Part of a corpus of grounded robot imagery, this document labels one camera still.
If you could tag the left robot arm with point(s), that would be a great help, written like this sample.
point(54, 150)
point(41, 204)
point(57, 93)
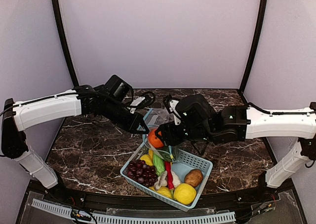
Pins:
point(105, 100)

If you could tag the orange fruit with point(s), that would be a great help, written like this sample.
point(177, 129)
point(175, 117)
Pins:
point(156, 143)

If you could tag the left black frame post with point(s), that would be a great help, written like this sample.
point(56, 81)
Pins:
point(63, 41)

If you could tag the clear zip bag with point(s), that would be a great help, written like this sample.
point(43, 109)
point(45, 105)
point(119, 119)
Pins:
point(148, 145)
point(160, 116)

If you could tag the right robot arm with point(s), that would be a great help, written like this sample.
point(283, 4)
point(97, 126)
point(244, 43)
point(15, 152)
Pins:
point(196, 123)

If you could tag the yellow mango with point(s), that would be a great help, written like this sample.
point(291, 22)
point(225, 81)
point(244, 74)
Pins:
point(147, 159)

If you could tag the white cable tray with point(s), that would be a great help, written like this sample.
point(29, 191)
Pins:
point(120, 216)

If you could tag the yellow lemon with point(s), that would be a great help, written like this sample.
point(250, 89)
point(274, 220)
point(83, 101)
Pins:
point(185, 194)

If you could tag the white garlic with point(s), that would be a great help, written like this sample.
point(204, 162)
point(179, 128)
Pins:
point(162, 180)

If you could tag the green avocado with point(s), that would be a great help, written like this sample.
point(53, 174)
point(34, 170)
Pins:
point(166, 154)

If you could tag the green cucumber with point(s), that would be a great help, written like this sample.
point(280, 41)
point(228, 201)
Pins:
point(159, 164)

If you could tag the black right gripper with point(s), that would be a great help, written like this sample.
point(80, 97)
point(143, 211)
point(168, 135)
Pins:
point(167, 134)

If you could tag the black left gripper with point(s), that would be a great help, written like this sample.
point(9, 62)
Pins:
point(135, 123)

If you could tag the yellow corn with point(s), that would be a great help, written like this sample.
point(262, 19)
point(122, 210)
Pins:
point(163, 191)

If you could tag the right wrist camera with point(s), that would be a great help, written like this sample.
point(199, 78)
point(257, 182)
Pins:
point(170, 104)

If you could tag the brown potato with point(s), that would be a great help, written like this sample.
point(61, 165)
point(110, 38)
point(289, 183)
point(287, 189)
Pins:
point(194, 177)

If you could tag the purple grape bunch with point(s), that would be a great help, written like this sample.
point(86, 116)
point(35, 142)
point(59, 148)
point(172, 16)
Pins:
point(142, 173)

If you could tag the red chili pepper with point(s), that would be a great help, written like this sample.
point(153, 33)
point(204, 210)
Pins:
point(169, 175)

